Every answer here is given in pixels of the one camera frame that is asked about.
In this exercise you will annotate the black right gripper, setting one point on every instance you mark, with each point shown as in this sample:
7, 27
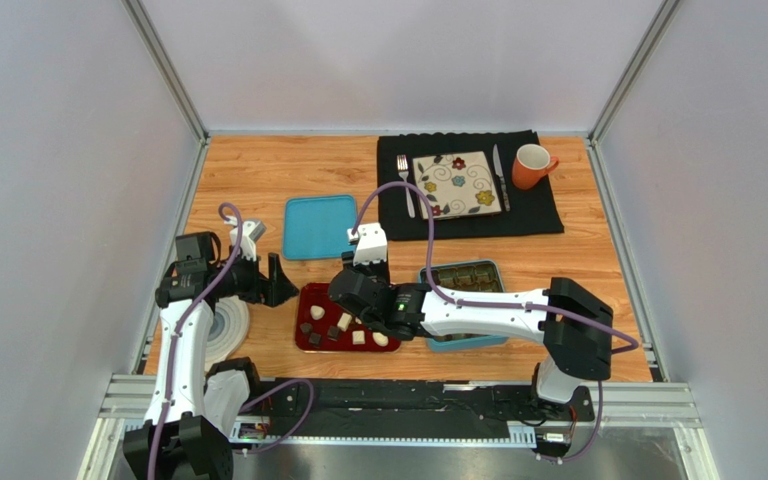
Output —
371, 271

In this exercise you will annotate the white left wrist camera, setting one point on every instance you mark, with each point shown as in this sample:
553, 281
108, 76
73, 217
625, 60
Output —
246, 234

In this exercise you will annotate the white cube chocolate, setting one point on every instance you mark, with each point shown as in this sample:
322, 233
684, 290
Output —
344, 322

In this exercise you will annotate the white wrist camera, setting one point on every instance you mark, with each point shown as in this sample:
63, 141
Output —
370, 242
246, 234

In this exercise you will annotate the orange mug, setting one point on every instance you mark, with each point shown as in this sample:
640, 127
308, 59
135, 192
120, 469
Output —
532, 163

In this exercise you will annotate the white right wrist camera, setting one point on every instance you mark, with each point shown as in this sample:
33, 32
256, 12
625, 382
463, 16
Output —
370, 242

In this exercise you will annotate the red chocolate tray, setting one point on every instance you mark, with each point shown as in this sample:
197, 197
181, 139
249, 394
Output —
324, 327

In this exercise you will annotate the blue chocolate tin box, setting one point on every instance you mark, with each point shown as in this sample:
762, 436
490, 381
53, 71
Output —
474, 276

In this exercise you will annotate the dark striped square chocolate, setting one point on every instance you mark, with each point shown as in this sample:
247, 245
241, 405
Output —
333, 333

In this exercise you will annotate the white square chocolate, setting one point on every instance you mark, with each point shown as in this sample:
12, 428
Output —
358, 337

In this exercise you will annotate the black cloth placemat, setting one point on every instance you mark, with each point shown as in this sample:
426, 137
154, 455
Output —
532, 211

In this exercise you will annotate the white egg-shaped chocolate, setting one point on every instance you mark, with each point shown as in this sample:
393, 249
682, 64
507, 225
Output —
380, 339

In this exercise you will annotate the floral square plate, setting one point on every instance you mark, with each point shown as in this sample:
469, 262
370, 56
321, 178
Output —
458, 185

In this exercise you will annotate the white oval chocolate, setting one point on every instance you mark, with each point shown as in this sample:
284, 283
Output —
316, 312

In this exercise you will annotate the silver table knife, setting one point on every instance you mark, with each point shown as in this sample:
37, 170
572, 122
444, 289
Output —
497, 163

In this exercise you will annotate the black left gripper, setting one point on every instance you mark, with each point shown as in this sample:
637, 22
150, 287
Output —
272, 291

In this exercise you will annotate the blue tin lid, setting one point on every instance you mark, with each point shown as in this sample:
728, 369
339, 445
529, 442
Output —
316, 227

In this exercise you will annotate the white round plate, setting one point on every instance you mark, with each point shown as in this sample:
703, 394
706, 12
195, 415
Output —
229, 329

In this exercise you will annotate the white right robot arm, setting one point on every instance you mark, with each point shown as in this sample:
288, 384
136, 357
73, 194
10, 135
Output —
572, 324

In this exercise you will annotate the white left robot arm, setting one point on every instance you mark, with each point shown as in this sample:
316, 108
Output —
193, 407

